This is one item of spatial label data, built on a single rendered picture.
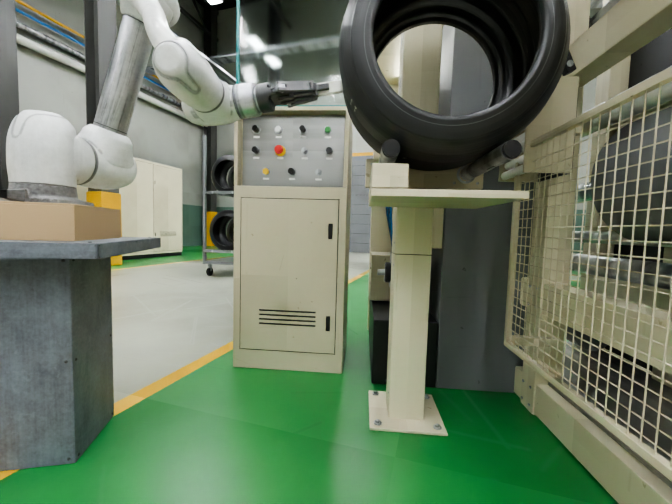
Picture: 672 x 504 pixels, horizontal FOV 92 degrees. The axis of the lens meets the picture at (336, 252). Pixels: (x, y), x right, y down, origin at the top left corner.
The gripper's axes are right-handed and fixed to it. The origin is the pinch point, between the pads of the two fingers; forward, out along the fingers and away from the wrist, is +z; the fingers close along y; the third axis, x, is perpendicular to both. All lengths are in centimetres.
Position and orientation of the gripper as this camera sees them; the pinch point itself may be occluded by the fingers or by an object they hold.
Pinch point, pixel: (329, 88)
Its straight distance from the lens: 100.3
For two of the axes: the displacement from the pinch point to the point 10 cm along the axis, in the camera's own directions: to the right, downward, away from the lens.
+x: 1.1, 9.9, 0.6
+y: 0.8, -0.7, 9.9
